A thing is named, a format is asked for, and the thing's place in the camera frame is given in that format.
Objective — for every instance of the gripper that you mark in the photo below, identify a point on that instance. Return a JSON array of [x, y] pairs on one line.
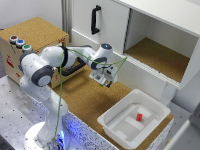
[[101, 74]]

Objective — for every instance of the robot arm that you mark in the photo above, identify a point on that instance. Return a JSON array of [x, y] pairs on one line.
[[35, 66]]

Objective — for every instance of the pink block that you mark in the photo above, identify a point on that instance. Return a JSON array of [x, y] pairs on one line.
[[139, 117]]

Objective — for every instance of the wooden drawer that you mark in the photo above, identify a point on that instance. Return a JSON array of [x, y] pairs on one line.
[[56, 79]]

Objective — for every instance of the white sliding door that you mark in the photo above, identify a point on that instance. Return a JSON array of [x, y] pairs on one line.
[[111, 23]]

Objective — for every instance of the white plastic box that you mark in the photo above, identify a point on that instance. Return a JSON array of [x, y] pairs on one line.
[[123, 128]]

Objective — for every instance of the white cabinet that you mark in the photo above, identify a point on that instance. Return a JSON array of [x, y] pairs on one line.
[[160, 56]]

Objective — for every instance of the wooden drawer box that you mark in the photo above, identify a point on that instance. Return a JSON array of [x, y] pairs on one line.
[[36, 31]]

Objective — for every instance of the green button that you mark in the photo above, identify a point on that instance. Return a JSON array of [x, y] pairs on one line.
[[27, 48]]

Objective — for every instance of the blue button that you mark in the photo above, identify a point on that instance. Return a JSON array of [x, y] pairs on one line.
[[20, 42]]

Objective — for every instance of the red button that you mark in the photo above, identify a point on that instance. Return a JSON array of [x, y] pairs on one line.
[[14, 39]]

